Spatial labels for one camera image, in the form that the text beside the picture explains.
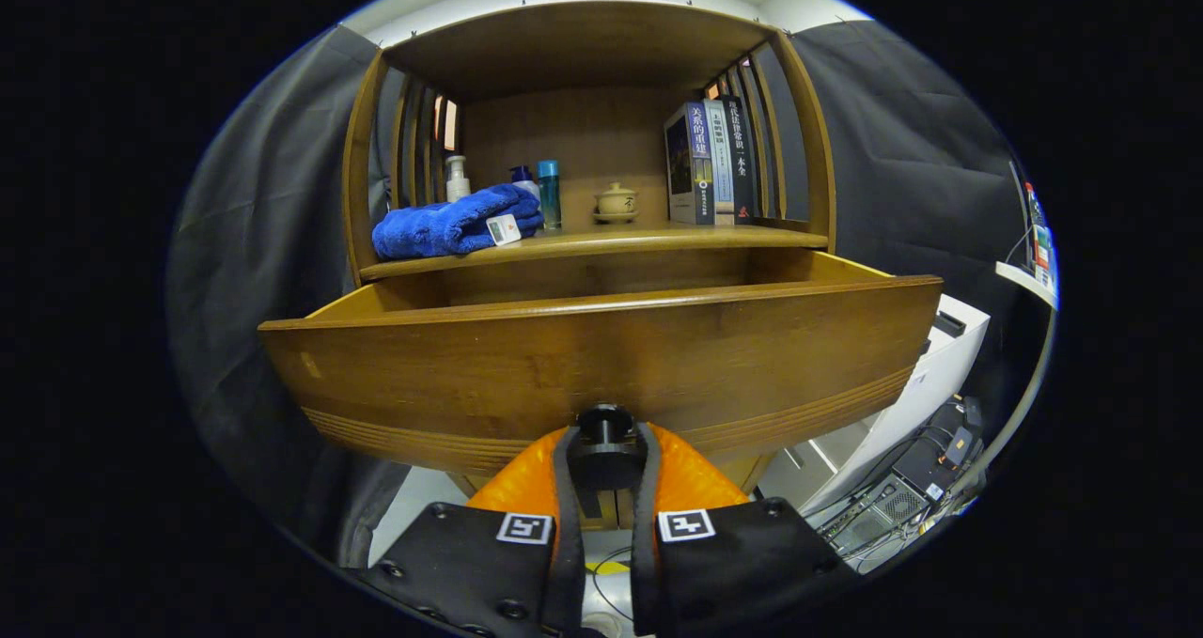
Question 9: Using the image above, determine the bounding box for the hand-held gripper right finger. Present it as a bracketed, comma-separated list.
[628, 422, 858, 637]

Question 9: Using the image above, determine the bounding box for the blue towel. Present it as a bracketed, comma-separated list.
[371, 184, 546, 260]

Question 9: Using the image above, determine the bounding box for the pale grey spine book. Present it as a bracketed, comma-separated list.
[705, 99, 736, 216]

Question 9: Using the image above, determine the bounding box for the white low cabinet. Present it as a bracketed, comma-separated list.
[757, 293, 992, 517]

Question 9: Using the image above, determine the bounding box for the white side table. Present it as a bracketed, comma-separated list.
[949, 260, 1060, 517]

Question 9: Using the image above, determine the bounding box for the wooden drawer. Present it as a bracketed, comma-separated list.
[258, 248, 944, 493]

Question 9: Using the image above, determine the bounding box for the black spine book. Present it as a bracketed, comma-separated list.
[722, 94, 758, 218]

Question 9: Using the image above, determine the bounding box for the wooden cabinet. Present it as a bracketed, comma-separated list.
[340, 0, 837, 531]

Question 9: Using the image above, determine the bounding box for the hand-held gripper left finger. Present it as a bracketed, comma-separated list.
[352, 424, 588, 638]

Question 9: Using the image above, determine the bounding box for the black computer case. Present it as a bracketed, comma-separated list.
[818, 396, 986, 556]

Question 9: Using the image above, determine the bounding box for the teal bottle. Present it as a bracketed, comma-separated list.
[536, 159, 563, 232]

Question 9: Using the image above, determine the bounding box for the wooden countertop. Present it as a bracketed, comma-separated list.
[360, 223, 830, 282]

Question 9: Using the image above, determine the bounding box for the blue spine book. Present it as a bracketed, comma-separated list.
[664, 101, 715, 226]

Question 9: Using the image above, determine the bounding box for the beige lidded teacup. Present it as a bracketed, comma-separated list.
[592, 181, 640, 225]

